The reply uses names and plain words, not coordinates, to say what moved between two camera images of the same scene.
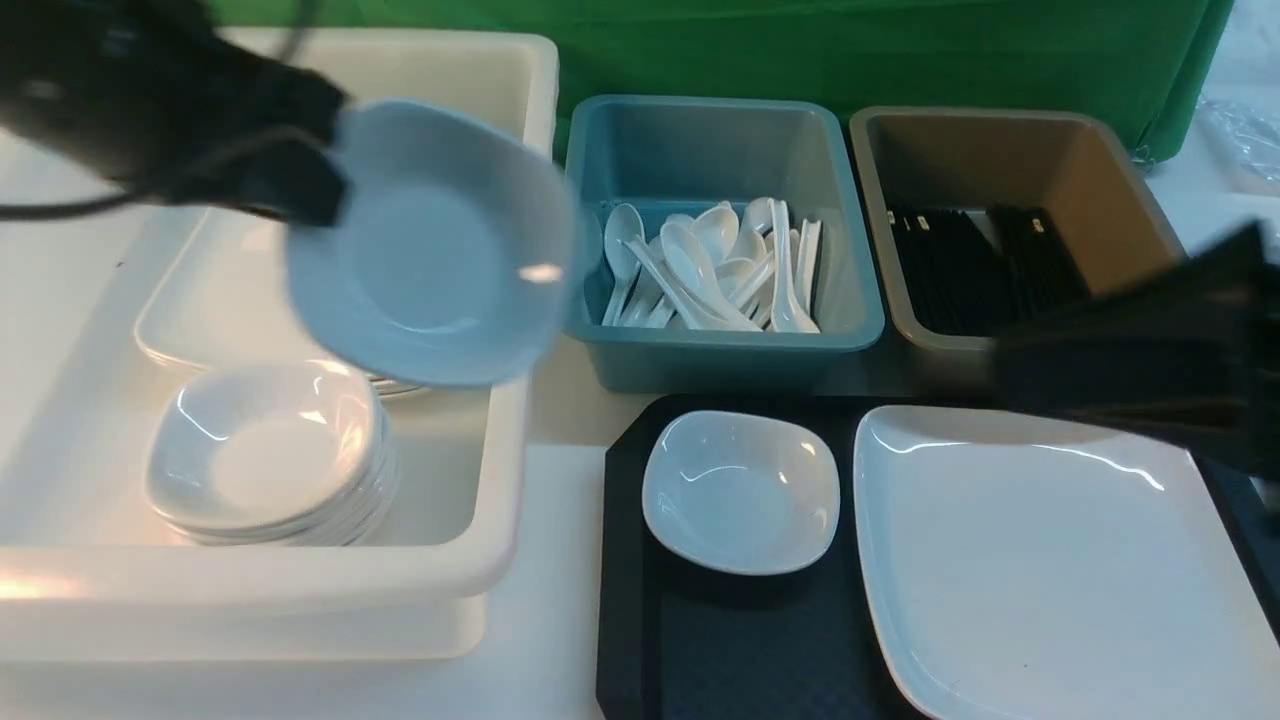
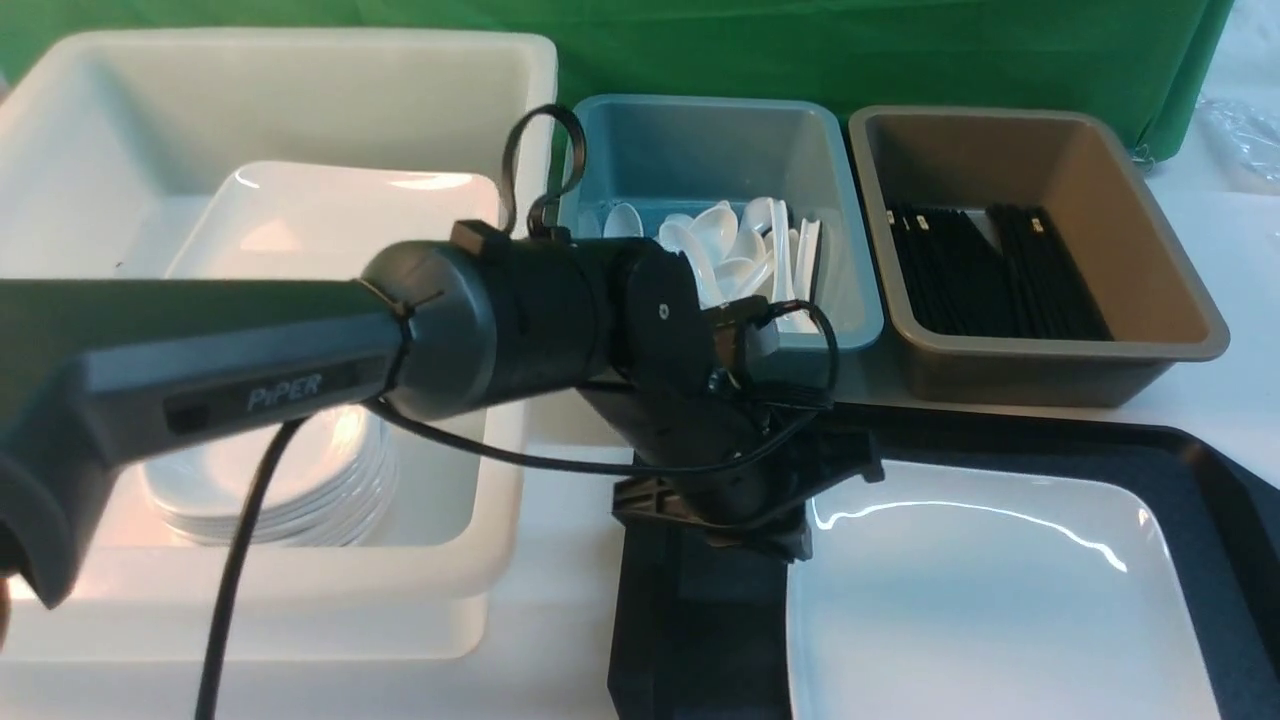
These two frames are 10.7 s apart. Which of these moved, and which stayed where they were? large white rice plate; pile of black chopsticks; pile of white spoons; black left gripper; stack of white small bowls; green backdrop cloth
Moved: large white rice plate; black left gripper
Stayed: pile of black chopsticks; green backdrop cloth; stack of white small bowls; pile of white spoons
